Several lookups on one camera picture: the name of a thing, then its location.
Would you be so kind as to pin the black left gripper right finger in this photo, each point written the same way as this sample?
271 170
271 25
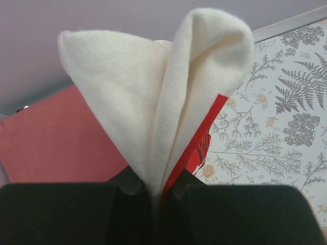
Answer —
196 213

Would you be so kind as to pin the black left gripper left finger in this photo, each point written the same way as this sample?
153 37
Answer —
112 212

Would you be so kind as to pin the white t shirt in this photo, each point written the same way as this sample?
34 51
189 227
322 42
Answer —
151 97

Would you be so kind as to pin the folded red t shirt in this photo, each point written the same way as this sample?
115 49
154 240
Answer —
58 140

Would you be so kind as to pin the floral patterned table mat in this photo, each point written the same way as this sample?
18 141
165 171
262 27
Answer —
272 130

